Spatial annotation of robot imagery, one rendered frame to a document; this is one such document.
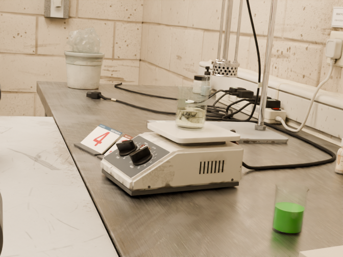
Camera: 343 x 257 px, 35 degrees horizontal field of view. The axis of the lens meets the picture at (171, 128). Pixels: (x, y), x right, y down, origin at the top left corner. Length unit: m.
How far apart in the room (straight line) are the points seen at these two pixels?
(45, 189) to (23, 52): 2.43
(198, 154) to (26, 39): 2.46
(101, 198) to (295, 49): 0.96
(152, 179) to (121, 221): 0.12
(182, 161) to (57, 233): 0.24
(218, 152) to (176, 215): 0.15
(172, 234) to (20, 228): 0.19
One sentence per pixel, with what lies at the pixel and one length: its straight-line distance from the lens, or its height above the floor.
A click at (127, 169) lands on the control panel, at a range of 0.84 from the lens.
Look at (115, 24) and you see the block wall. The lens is 3.29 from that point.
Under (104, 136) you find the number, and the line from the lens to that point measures 1.08.
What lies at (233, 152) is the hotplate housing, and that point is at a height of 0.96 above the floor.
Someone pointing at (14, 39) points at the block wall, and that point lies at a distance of 3.23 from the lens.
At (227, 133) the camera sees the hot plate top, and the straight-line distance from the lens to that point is 0.89.
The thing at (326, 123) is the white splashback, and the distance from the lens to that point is 1.39.
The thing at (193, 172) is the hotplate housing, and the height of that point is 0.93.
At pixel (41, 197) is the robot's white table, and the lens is 0.81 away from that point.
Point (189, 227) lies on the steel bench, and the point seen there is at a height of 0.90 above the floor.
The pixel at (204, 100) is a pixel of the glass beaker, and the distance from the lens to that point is 0.89.
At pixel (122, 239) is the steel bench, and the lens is 0.67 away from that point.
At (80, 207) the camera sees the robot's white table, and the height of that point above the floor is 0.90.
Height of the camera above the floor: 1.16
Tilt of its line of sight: 11 degrees down
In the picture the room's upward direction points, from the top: 4 degrees clockwise
